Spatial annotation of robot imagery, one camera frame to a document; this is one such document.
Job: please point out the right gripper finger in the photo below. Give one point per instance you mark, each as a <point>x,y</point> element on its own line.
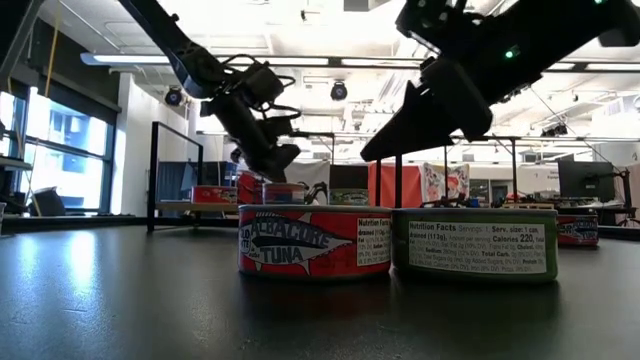
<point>405,135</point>
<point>460,105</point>

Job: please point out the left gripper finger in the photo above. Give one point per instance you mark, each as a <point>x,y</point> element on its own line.
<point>280,160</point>
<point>245,159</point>

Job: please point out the blue label can beige lid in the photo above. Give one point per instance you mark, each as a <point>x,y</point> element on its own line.
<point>283,194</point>

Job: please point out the red albacore tuna can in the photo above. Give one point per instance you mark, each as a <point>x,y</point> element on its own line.
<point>214,194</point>
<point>578,230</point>
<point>300,240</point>

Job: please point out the green label can gold lid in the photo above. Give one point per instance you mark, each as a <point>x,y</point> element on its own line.
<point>348,197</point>

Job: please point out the green label can silver lid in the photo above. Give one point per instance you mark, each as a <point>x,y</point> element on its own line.
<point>475,245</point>

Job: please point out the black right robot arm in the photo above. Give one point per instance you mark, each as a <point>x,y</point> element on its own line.
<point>575,35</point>

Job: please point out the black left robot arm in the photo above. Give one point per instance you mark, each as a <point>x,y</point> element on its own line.
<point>185,55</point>

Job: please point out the red background object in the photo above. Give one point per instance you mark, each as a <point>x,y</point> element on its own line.
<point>249,187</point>

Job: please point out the white banner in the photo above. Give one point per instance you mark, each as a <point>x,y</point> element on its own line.
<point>312,172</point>

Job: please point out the orange partition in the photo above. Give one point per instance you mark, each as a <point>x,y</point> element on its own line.
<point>410,187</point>

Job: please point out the patterned cloth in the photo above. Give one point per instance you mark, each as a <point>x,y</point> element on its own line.
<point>447,182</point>

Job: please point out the dark background screen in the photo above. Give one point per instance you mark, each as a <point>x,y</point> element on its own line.
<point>348,176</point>

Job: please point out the ceiling light strip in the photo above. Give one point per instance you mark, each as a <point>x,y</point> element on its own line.
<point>380,62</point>
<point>125,59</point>

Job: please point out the black clamp device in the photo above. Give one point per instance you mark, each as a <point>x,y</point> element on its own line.
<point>442,202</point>

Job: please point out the wooden crate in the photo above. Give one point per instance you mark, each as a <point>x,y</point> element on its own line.
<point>527,205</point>

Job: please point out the dark background monitor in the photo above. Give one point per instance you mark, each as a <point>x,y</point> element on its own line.
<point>586,180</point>

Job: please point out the large window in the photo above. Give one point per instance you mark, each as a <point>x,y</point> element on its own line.
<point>65,150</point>

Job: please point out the black office chair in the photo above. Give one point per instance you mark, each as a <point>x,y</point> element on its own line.
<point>47,202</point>

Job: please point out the round black ceiling camera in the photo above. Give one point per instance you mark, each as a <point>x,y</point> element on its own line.
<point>338,91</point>
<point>173,96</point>

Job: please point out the wooden shelf black metal frame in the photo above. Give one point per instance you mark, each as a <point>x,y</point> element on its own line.
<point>180,206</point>

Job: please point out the black metal rack frame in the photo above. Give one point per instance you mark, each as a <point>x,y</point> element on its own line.
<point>514,170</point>

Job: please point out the black metal table frame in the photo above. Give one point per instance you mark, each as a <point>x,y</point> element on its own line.
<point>75,222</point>

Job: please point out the grey diagonal frame strut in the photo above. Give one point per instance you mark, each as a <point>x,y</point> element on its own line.
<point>20,37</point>

